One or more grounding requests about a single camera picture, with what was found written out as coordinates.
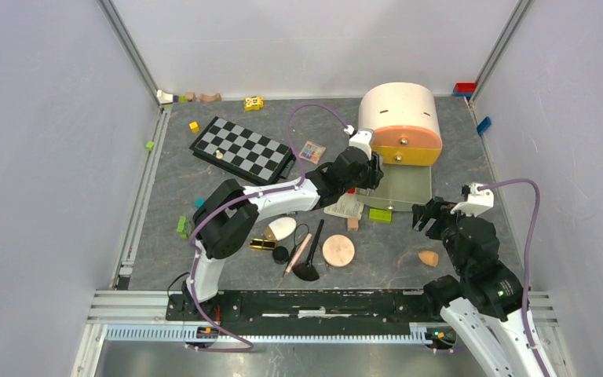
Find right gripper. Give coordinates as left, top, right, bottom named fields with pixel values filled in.
left=411, top=194, right=480, bottom=275

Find round drawer organizer box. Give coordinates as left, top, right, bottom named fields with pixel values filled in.
left=356, top=82, right=443, bottom=211

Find round pink powder compact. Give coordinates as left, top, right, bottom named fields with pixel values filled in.
left=322, top=234, right=356, bottom=267

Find white gold egg case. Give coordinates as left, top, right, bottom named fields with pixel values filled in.
left=264, top=217, right=297, bottom=241

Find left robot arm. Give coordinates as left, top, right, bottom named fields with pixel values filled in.
left=185, top=128, right=384, bottom=320

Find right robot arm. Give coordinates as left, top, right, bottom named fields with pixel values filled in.
left=411, top=182, right=556, bottom=376

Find orange makeup sponge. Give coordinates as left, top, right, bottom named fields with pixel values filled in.
left=418, top=251, right=440, bottom=268

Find black makeup brush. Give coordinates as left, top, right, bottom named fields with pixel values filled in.
left=292, top=219, right=325, bottom=282

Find green lego brick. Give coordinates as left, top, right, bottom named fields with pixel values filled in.
left=368, top=208, right=393, bottom=224

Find small wooden cube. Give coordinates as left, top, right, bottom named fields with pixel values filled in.
left=346, top=218, right=359, bottom=231

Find colourful eyeshadow palette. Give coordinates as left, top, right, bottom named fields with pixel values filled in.
left=298, top=141, right=326, bottom=165

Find red blue blocks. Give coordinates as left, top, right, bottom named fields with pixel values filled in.
left=452, top=82, right=477, bottom=97

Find black white chessboard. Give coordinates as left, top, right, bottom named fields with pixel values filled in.
left=189, top=116, right=294, bottom=186

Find small black round jar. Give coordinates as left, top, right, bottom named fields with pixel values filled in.
left=272, top=246, right=290, bottom=265

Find black gold lipstick case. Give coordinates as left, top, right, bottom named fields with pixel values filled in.
left=249, top=239, right=277, bottom=251

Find yellow toy block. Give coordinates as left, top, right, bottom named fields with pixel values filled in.
left=243, top=96, right=264, bottom=112

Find wooden arch block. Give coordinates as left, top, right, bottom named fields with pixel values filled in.
left=198, top=93, right=222, bottom=102

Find yellow cube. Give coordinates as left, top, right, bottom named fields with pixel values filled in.
left=189, top=122, right=200, bottom=133

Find blue block by wall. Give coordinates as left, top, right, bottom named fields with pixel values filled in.
left=476, top=116, right=492, bottom=137

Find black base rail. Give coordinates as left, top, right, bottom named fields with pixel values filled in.
left=166, top=288, right=456, bottom=338

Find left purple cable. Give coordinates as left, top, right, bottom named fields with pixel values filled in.
left=185, top=103, right=356, bottom=353

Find white corner bracket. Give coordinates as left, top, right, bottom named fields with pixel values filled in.
left=155, top=89, right=175, bottom=105

